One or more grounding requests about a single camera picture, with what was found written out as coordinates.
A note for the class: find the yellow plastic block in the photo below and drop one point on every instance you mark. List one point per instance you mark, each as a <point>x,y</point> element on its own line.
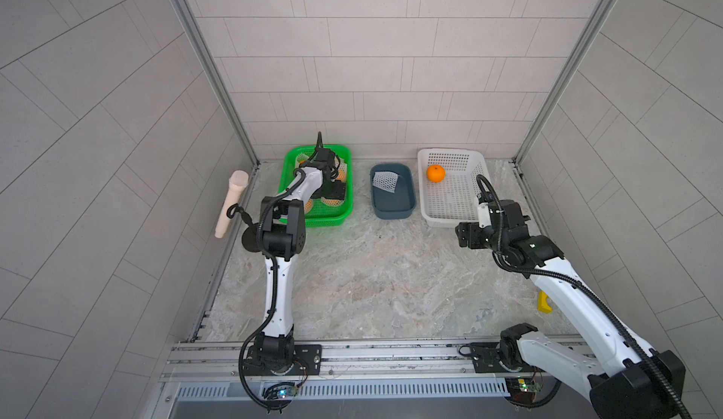
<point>543,305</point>

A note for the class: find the left green circuit board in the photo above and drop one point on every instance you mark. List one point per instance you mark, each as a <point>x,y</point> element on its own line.
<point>281,391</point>

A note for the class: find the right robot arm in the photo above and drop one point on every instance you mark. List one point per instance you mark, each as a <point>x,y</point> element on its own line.
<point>625,377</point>

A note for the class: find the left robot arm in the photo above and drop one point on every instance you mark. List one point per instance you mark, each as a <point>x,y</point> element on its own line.
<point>280,235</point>

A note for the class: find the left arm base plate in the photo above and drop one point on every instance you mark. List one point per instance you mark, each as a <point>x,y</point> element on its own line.
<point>301,360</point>

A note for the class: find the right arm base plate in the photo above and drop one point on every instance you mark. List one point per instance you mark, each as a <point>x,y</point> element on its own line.
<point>487,358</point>

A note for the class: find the right green circuit board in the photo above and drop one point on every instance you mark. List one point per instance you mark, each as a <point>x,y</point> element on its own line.
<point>523,390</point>

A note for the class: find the dark blue plastic tub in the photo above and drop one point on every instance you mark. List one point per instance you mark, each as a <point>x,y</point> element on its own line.
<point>399,205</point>

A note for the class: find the aluminium rail frame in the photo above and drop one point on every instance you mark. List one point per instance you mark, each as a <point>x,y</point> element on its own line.
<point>349,369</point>

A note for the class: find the green circuit board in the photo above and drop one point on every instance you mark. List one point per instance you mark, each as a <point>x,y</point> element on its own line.
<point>281,391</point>
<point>523,390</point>

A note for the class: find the white plastic basket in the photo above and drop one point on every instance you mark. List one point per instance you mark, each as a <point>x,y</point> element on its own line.
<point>454,199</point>

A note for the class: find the green plastic basket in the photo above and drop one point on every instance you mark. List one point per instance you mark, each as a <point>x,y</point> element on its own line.
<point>325,213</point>

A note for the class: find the beige microphone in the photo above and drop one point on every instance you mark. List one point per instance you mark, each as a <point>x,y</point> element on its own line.
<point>237,184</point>

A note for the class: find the white foam net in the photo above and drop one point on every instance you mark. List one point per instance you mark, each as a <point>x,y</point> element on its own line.
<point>385,181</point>

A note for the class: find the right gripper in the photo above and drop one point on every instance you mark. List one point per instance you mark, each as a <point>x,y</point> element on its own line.
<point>473,229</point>

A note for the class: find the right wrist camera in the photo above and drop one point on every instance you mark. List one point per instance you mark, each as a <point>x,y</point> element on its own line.
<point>483,215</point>

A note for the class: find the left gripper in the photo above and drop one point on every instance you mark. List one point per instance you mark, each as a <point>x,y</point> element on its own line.
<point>338,189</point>

